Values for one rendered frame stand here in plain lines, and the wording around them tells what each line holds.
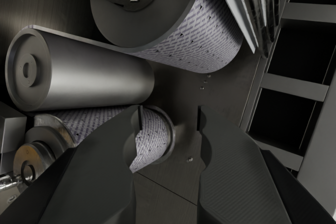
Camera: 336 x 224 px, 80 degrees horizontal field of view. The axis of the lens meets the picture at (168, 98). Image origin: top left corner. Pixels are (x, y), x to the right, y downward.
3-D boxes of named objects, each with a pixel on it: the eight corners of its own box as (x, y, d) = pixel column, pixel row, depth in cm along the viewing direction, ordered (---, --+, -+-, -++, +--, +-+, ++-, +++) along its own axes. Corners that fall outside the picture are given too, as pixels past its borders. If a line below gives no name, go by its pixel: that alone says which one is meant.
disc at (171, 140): (130, 97, 52) (181, 115, 46) (132, 97, 53) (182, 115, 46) (119, 150, 54) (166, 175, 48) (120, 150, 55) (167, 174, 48)
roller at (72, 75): (9, 23, 31) (57, 33, 25) (121, 53, 53) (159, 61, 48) (0, 98, 33) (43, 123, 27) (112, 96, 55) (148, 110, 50)
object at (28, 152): (53, 192, 23) (23, 210, 26) (69, 185, 25) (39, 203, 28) (33, 133, 25) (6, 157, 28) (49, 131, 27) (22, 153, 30)
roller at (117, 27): (101, -86, 23) (221, -107, 17) (186, 2, 45) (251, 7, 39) (80, 38, 25) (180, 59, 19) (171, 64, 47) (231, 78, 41)
